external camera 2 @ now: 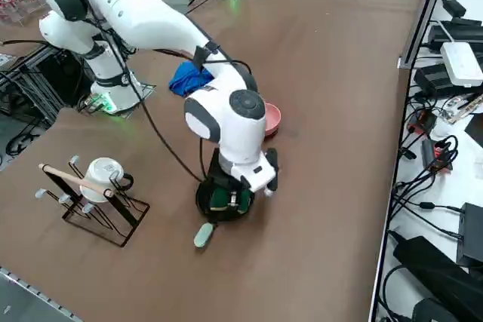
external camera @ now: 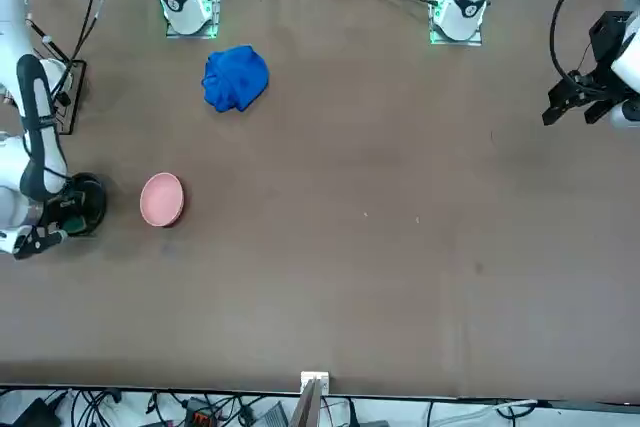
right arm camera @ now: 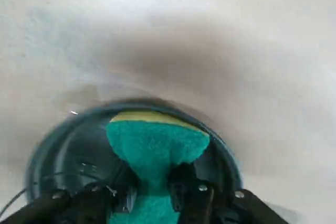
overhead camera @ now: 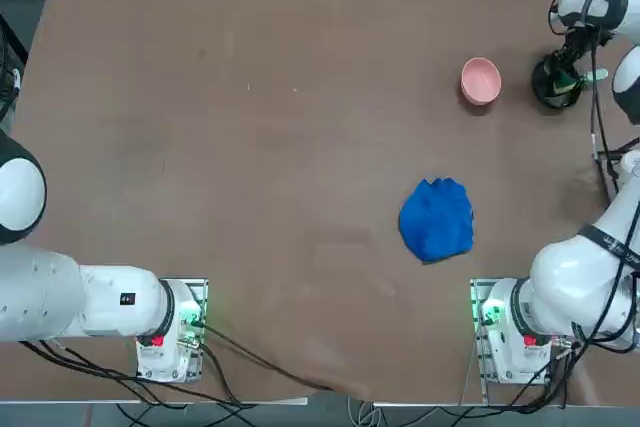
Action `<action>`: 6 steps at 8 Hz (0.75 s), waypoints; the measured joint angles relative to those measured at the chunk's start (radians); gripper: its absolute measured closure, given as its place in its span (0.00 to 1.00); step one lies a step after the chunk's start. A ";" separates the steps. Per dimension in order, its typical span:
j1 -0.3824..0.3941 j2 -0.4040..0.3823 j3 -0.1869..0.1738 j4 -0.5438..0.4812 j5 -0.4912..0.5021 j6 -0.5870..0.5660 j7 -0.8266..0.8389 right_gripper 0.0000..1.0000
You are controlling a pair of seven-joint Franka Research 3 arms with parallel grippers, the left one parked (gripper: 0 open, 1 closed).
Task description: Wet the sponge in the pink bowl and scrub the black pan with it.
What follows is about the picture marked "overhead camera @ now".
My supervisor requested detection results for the green and yellow sponge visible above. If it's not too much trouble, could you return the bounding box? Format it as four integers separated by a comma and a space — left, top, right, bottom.
548, 70, 577, 94

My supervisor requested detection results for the pink bowl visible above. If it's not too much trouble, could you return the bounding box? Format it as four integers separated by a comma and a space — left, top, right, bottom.
460, 56, 504, 107

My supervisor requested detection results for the black wire cup rack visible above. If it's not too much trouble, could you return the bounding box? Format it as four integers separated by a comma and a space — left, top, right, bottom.
593, 136, 640, 208

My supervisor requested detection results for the black pan, pale blue handle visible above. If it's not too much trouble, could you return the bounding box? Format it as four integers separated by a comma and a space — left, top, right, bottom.
530, 52, 609, 110

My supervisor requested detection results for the black base cable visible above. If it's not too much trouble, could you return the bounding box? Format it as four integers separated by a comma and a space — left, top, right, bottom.
197, 319, 336, 394

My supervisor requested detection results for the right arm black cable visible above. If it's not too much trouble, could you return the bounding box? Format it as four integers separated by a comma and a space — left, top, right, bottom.
579, 0, 616, 163

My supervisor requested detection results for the crumpled blue cloth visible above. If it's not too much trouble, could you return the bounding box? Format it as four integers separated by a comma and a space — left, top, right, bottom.
397, 176, 476, 266

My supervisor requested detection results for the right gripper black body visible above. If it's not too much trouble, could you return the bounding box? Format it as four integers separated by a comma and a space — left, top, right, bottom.
558, 28, 615, 66

